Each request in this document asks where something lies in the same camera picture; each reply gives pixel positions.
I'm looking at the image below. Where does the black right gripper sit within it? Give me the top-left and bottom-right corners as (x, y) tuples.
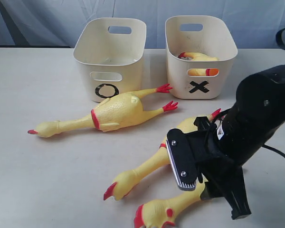
(166, 116), (251, 219)

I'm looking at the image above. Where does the yellow rubber chicken whole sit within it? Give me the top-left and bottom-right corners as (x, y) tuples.
(28, 84), (178, 138)
(103, 108), (221, 200)

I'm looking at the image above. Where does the headless yellow chicken body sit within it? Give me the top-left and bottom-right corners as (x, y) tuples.
(178, 52), (219, 76)

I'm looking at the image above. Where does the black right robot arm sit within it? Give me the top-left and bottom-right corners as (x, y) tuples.
(166, 65), (285, 219)

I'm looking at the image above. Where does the cream bin with X mark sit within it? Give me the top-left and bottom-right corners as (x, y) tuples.
(165, 15), (238, 99)

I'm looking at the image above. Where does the cream bin with O mark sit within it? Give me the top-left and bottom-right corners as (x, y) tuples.
(73, 18), (146, 102)

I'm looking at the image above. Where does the blue backdrop curtain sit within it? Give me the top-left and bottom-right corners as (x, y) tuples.
(0, 0), (285, 48)

